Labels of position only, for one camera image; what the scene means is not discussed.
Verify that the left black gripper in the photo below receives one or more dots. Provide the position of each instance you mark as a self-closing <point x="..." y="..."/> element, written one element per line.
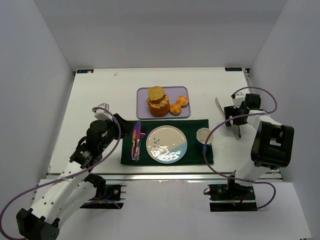
<point x="119" y="124"/>

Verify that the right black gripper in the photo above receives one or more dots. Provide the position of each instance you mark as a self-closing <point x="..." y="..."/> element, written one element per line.
<point x="231" y="115"/>

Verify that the bread slice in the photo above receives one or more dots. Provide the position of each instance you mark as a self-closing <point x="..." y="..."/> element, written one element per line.
<point x="156" y="93"/>

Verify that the small round bun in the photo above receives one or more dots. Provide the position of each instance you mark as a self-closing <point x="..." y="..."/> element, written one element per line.
<point x="183" y="101"/>
<point x="175" y="109"/>

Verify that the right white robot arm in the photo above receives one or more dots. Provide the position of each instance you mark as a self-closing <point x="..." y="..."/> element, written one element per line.
<point x="272" y="145"/>

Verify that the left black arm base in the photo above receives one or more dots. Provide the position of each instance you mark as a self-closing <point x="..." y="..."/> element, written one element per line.
<point x="113" y="197"/>

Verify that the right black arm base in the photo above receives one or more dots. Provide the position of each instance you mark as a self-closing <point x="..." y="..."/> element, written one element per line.
<point x="222" y="200"/>

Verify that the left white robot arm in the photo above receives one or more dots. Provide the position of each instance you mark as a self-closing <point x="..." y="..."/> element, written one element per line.
<point x="76" y="185"/>

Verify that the large orange bread loaf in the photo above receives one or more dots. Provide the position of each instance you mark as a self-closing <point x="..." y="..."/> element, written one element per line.
<point x="159" y="109"/>

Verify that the iridescent knife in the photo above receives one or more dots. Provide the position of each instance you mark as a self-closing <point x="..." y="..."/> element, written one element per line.
<point x="136" y="129"/>

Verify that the lavender plastic tray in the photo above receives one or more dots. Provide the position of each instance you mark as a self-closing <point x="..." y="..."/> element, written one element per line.
<point x="173" y="92"/>

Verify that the iridescent fork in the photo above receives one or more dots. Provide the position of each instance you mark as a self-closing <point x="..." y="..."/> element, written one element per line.
<point x="142" y="135"/>

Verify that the blue mug white inside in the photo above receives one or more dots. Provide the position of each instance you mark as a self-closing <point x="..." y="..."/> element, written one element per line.
<point x="201" y="137"/>

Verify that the dark green placemat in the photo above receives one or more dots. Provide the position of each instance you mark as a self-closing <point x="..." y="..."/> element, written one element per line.
<point x="193" y="155"/>

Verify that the white and blue plate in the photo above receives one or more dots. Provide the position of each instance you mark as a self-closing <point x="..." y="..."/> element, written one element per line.
<point x="166" y="144"/>

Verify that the right blue corner label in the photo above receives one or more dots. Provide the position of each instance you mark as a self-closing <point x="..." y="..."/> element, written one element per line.
<point x="233" y="69"/>

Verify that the blue corner label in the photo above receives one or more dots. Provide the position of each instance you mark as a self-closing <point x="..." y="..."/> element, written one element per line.
<point x="233" y="69"/>
<point x="85" y="71"/>

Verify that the small round bun front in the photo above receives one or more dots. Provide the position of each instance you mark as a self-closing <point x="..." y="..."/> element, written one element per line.
<point x="175" y="109"/>

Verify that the left blue corner label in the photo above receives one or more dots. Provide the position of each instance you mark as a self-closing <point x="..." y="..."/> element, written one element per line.
<point x="85" y="71"/>

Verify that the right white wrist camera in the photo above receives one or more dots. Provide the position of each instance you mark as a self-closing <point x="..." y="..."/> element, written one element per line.
<point x="237" y="99"/>

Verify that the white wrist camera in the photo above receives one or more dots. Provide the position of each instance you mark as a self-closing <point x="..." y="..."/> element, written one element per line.
<point x="237" y="99"/>
<point x="101" y="114"/>

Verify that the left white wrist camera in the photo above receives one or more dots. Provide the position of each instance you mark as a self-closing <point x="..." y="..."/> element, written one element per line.
<point x="101" y="114"/>

